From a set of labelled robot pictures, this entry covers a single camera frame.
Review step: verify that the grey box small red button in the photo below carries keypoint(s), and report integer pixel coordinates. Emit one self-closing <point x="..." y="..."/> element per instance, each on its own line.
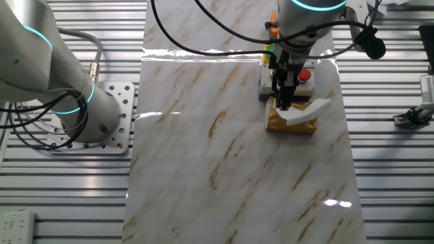
<point x="266" y="84"/>

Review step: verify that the grey box large red button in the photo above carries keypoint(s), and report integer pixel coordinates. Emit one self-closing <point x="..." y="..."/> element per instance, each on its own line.
<point x="304" y="75"/>

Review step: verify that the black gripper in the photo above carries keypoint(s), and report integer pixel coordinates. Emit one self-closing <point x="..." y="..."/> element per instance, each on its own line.
<point x="284" y="69"/>

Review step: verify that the white pulled napkin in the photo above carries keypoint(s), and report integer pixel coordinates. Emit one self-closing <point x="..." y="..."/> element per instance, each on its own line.
<point x="305" y="115"/>

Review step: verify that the marble pattern sheet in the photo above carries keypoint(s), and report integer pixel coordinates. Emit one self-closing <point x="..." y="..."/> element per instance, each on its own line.
<point x="203" y="152"/>

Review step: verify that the gold tissue pack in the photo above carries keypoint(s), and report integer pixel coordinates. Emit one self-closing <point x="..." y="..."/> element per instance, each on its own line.
<point x="288" y="128"/>

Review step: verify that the yellow box big green button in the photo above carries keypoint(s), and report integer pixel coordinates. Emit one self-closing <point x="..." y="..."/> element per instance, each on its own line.
<point x="268" y="54"/>

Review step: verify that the orange box red button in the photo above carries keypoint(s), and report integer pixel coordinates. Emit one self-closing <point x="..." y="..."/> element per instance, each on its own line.
<point x="274" y="25"/>

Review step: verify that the black camera clamp mount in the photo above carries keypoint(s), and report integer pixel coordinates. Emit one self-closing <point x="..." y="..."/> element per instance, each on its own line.
<point x="415" y="117"/>

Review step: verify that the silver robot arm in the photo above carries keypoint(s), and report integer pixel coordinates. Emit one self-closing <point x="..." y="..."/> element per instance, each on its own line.
<point x="34" y="51"/>

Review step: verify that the black box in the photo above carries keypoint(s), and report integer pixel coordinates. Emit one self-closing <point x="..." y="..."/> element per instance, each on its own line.
<point x="428" y="47"/>

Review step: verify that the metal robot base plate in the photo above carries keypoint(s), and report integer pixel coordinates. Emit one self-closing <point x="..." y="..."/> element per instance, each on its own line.
<point x="126" y="101"/>

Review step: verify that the white power strip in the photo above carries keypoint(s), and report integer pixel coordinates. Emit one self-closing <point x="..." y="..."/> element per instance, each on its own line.
<point x="17" y="227"/>

